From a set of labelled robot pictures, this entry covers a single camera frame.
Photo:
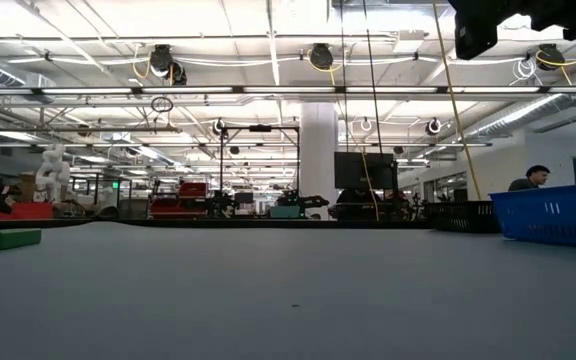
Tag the long green rectangular block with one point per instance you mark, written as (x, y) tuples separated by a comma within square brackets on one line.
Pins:
[(3, 239)]

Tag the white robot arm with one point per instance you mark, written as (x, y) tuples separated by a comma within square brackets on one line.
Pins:
[(53, 170)]

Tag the person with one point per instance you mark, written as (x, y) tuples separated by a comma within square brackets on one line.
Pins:
[(533, 175)]

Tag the black monitor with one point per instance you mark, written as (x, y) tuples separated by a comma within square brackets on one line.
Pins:
[(363, 170)]

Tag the black plastic basket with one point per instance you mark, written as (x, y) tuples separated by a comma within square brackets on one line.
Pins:
[(463, 216)]

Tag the white building column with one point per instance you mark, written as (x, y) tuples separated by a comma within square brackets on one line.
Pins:
[(318, 150)]

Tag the blue plastic basket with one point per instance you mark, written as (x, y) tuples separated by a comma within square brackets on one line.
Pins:
[(553, 215)]

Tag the teal box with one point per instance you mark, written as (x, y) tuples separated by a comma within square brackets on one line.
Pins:
[(285, 212)]

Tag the long ceiling light strip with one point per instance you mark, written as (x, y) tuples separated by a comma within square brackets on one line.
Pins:
[(188, 90)]

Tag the red tool cart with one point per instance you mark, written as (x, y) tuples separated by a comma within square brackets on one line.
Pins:
[(190, 190)]

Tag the cardboard box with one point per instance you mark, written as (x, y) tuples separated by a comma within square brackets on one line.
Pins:
[(27, 187)]

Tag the large red box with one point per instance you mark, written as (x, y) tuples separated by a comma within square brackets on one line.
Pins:
[(28, 211)]

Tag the black rig frame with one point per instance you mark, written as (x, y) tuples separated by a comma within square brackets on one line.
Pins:
[(260, 128)]

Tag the black aluminium table frame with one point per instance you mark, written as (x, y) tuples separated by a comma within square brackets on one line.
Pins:
[(118, 223)]

